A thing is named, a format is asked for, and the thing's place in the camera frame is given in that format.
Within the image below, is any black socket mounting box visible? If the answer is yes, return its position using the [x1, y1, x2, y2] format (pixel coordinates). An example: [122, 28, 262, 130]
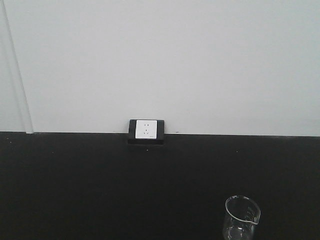
[127, 119, 165, 145]

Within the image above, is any white wall power socket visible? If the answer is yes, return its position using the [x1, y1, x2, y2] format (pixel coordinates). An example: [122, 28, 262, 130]
[135, 119, 158, 140]

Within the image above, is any clear glass beaker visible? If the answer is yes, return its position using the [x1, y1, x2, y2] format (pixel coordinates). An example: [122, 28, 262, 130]
[222, 195, 261, 240]

